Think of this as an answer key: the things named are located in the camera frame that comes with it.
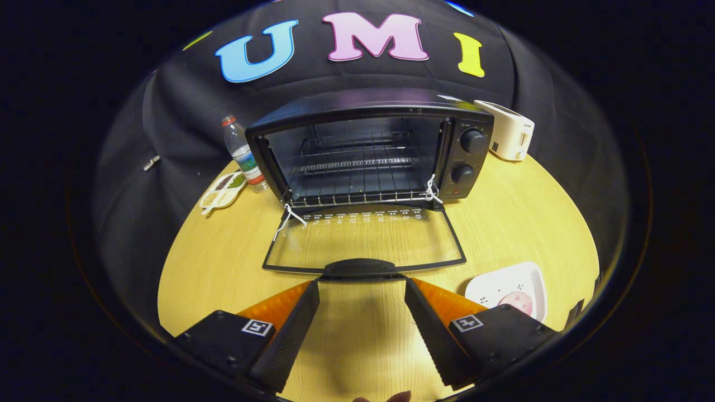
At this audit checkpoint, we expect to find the white bread toaster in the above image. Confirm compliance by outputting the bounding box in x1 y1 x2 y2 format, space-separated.
474 99 535 162

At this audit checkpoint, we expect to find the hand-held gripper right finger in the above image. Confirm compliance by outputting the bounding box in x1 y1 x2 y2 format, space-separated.
404 277 559 391

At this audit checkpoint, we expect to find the oven wire rack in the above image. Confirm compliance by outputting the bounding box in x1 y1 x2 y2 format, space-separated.
288 131 442 208

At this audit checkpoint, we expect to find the white square plate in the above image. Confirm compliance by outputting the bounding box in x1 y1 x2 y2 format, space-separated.
465 261 547 323

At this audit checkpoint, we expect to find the pink round meat slice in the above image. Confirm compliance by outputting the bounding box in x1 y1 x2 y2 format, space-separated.
497 291 536 317

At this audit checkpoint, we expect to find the black toaster oven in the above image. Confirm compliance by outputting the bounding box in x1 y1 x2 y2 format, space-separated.
245 88 495 279

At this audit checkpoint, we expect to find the clear plastic water bottle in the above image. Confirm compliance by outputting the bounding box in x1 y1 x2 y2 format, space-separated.
221 115 270 194

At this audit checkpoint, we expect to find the white divided snack tray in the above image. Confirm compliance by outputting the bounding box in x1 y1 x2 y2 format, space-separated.
199 171 248 216

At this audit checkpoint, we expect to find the white string tie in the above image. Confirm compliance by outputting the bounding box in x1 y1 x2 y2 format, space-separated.
273 203 308 242
425 174 445 205

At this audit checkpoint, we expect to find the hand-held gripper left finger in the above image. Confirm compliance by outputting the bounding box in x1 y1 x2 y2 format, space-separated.
174 279 321 394

